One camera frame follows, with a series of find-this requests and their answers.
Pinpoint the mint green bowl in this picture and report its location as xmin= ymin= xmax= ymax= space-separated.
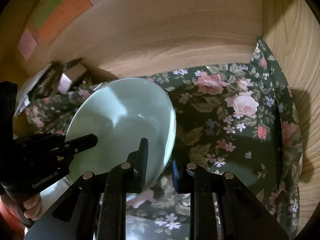
xmin=66 ymin=78 xmax=176 ymax=189

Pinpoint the mint green plate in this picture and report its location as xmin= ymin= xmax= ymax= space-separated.
xmin=36 ymin=172 xmax=101 ymax=239

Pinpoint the orange sleeve forearm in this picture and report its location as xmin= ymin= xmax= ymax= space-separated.
xmin=1 ymin=201 xmax=25 ymax=239

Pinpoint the person's left hand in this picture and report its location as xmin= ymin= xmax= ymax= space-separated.
xmin=1 ymin=193 xmax=43 ymax=222

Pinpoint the stack of papers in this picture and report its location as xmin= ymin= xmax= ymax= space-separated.
xmin=14 ymin=61 xmax=64 ymax=117

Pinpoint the pink sticky note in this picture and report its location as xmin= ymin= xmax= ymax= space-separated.
xmin=17 ymin=29 xmax=38 ymax=61

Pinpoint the floral tablecloth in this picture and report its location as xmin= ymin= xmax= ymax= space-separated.
xmin=24 ymin=38 xmax=303 ymax=239

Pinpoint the orange sticky note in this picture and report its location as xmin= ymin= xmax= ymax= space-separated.
xmin=37 ymin=0 xmax=92 ymax=44

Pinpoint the green sticky note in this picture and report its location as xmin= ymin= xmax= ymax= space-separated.
xmin=35 ymin=0 xmax=63 ymax=28

